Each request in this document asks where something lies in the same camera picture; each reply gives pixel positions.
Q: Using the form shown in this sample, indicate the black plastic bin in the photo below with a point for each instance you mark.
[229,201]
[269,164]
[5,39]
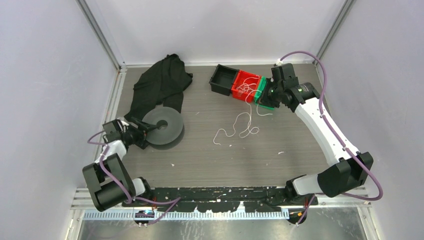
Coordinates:
[222,79]

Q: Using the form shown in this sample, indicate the green plastic bin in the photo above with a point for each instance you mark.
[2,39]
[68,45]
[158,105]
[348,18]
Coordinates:
[259,91]

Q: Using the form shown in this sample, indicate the red plastic bin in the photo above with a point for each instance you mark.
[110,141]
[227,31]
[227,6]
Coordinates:
[245,86]

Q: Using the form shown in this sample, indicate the black cloth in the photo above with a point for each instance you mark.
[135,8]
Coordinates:
[163,84]

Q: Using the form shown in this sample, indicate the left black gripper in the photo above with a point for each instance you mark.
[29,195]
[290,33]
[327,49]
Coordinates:
[141,131]

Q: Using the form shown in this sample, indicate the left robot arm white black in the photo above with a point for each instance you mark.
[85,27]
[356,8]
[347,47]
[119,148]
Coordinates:
[107,179]

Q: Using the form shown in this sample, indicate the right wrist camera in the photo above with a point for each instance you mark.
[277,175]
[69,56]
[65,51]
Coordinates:
[278,62]

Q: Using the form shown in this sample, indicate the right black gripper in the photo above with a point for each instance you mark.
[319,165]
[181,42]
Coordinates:
[263,99]

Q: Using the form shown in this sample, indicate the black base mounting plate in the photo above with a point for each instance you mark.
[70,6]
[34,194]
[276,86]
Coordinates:
[255,199]

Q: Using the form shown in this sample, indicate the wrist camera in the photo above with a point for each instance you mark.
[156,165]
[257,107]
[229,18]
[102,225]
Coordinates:
[114,130]
[278,62]

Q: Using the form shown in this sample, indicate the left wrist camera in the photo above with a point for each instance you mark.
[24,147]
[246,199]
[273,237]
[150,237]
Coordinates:
[114,130]

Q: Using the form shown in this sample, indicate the grey plastic cable spool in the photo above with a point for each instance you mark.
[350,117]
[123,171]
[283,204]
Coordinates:
[170,128]

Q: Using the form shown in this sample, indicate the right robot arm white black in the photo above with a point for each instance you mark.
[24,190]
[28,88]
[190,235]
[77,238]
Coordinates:
[345,162]

